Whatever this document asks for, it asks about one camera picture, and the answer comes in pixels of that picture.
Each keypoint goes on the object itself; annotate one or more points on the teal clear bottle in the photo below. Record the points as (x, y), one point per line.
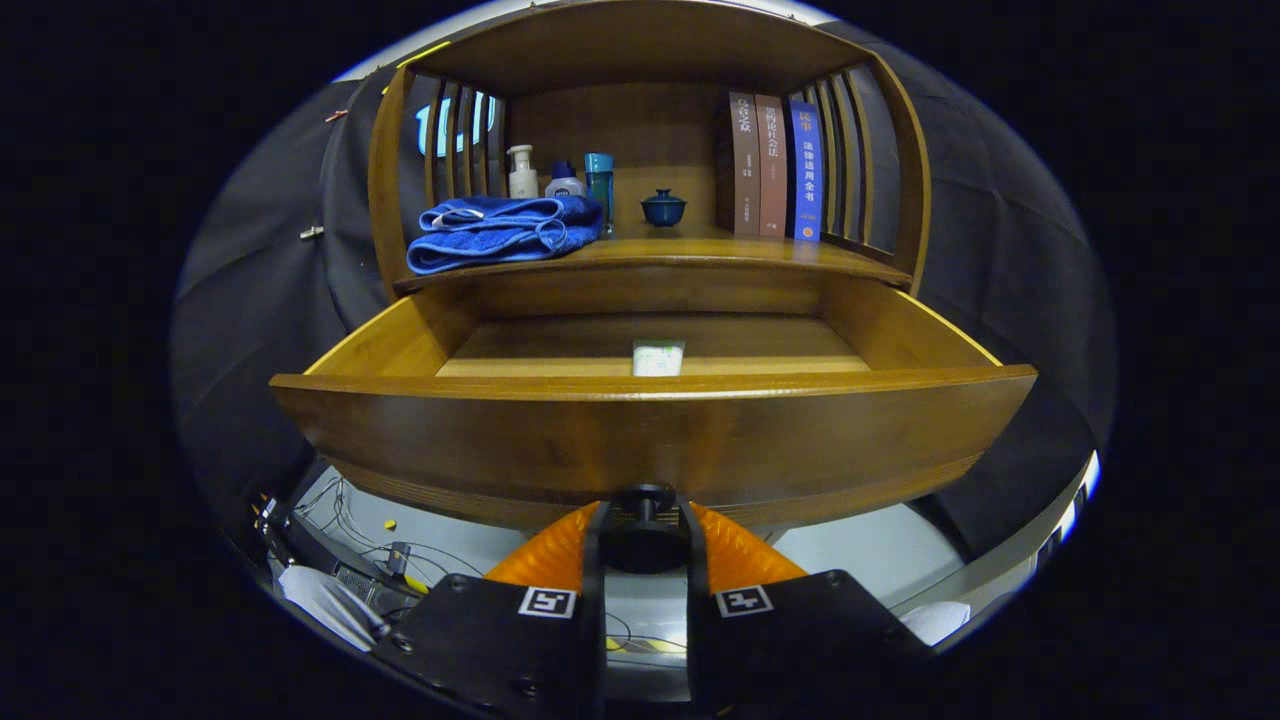
(600, 185)

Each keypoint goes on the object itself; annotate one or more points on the dark blue lidded teacup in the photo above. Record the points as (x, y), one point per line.
(663, 210)

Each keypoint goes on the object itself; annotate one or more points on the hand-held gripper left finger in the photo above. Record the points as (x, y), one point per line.
(596, 620)

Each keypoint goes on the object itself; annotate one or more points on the wooden drawer with black knob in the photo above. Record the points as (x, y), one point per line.
(500, 440)

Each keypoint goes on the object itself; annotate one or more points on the folded blue towel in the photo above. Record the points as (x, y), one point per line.
(500, 235)

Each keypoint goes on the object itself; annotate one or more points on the blue book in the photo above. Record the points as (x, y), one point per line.
(805, 170)

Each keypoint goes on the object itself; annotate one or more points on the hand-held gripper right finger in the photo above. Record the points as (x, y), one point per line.
(695, 620)

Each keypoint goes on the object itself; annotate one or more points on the white pump bottle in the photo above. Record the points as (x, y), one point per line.
(522, 180)

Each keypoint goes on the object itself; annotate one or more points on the white paper sheet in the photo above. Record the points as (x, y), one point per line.
(315, 595)
(935, 620)

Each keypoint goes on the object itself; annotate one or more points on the reddish brown book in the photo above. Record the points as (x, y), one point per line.
(771, 170)

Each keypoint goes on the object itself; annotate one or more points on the wooden countertop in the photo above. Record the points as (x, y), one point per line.
(700, 250)

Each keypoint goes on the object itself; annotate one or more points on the white lotion bottle blue cap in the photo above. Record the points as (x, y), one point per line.
(565, 185)

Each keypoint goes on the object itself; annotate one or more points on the white and green tube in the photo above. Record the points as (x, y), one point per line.
(658, 358)

